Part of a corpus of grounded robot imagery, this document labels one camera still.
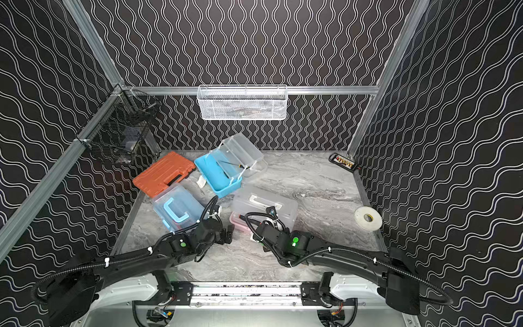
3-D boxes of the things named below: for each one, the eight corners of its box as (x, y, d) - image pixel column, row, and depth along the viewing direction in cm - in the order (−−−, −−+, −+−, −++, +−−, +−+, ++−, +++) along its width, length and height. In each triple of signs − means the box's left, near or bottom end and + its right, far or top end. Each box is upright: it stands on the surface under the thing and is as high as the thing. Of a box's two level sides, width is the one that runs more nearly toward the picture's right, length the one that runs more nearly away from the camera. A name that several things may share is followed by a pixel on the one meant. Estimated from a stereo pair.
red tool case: (138, 186, 108) (132, 179, 103) (176, 158, 121) (173, 150, 116) (158, 203, 101) (152, 196, 96) (196, 171, 114) (193, 163, 109)
